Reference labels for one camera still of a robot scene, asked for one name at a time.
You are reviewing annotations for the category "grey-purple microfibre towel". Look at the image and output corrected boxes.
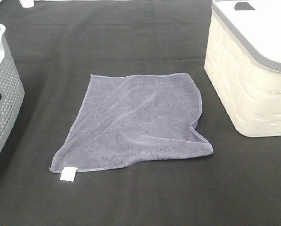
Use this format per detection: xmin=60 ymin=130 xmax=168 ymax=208
xmin=50 ymin=73 xmax=214 ymax=173

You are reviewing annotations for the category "black table cloth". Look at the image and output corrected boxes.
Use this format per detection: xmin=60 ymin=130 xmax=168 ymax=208
xmin=0 ymin=0 xmax=281 ymax=226

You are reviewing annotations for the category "cream woven-pattern storage box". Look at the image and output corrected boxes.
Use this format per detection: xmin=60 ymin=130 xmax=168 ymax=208
xmin=204 ymin=12 xmax=281 ymax=137

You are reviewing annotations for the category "grey perforated plastic basket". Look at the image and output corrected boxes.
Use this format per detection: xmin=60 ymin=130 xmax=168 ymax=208
xmin=0 ymin=24 xmax=25 ymax=153

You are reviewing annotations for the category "white lid with grey rim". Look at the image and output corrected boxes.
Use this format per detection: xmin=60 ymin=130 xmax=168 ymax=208
xmin=211 ymin=0 xmax=281 ymax=73

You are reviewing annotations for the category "white cylinder at table edge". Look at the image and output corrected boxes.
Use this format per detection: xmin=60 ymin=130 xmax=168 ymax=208
xmin=19 ymin=0 xmax=34 ymax=8

